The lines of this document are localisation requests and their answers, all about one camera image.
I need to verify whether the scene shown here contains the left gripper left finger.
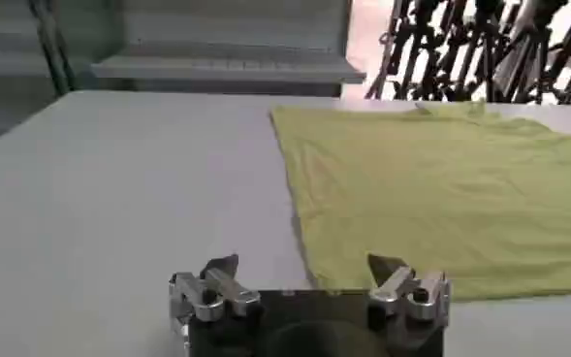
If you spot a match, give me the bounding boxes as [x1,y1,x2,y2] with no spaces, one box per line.
[168,253,263,324]

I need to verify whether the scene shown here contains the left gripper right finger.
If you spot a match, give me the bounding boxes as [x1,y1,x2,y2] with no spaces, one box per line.
[365,252,451,322]

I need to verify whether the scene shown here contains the green shirt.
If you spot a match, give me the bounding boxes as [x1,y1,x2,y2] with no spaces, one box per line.
[269,99,571,303]

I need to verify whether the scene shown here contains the grey metal shelf unit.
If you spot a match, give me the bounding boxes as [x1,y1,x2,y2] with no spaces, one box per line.
[89,0,367,98]

